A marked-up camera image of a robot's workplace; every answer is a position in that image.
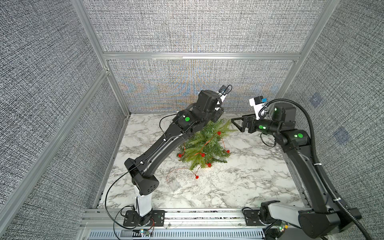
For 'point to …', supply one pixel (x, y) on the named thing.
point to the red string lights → (198, 154)
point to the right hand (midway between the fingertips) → (239, 114)
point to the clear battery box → (174, 185)
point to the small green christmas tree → (207, 145)
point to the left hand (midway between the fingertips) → (219, 101)
